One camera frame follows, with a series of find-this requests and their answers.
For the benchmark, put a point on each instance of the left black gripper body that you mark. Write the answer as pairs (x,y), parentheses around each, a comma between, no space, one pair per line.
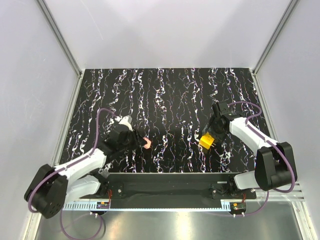
(131,141)

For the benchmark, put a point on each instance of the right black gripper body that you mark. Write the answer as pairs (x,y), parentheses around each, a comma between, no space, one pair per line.
(213,128)

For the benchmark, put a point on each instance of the pink plug adapter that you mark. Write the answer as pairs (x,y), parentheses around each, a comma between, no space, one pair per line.
(148,143)

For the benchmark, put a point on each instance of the yellow socket cube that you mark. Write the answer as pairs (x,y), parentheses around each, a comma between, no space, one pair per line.
(207,141)

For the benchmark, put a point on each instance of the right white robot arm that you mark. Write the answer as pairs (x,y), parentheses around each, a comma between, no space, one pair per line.
(275,167)

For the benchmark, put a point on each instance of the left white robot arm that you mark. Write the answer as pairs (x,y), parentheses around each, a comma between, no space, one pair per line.
(54,186)

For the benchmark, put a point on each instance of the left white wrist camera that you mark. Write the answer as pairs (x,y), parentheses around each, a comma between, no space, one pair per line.
(126,120)

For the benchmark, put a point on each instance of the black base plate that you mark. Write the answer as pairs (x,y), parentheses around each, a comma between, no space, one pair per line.
(159,191)

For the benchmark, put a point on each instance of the slotted cable duct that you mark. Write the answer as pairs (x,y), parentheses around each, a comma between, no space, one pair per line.
(86,206)

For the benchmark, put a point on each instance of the right aluminium frame post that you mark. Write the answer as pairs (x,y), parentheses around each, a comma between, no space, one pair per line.
(275,35)

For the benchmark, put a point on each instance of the aluminium frame post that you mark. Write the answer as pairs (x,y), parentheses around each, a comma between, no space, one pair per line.
(58,36)
(275,35)

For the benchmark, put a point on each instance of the left aluminium frame post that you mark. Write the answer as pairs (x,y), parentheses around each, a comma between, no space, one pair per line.
(58,36)

